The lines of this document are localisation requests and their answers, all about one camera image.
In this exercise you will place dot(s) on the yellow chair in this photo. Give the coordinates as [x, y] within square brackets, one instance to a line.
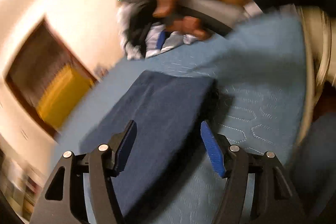
[62, 95]

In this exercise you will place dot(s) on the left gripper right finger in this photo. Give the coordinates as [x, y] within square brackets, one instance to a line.
[274, 197]

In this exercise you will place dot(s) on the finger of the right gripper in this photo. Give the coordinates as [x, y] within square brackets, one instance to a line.
[161, 40]

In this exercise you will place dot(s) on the dark blue denim pants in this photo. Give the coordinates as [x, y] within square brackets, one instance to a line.
[168, 112]

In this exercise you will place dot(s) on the grey crumpled blanket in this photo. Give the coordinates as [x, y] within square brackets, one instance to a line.
[143, 36]

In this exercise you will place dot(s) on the blue quilted bed mattress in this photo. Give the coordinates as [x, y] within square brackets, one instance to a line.
[260, 71]

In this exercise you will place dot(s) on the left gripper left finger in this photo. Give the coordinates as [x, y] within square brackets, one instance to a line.
[62, 200]

